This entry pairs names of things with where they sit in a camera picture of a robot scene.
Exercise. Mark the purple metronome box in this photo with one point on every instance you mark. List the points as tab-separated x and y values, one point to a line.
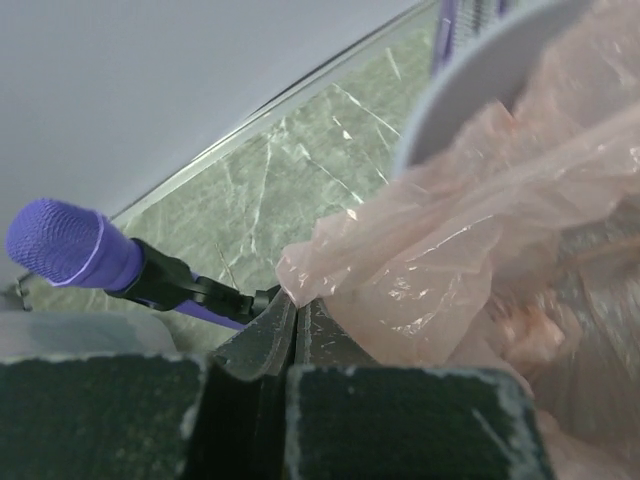
462	21

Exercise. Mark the pink plastic trash bag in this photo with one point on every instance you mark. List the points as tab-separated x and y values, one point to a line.
515	248

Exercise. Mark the grey plastic trash bin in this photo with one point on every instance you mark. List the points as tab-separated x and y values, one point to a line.
494	66

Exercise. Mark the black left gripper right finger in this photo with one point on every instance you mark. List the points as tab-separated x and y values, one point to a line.
350	418

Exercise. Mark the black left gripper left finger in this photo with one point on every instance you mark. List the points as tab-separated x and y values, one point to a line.
147	415

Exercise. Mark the purple microphone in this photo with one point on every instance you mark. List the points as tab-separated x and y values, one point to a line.
70	246

